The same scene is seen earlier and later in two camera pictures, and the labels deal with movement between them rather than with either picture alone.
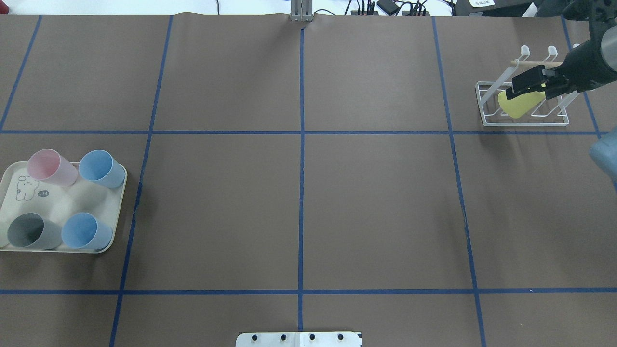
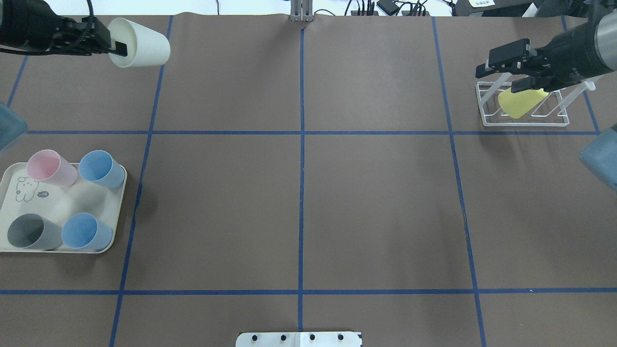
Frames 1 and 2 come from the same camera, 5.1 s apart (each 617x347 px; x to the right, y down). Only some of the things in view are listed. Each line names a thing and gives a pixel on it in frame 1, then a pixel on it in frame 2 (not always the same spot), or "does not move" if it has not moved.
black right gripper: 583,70 → 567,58
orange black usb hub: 363,12 does not move
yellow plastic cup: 516,106 does not move
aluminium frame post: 301,10 does not move
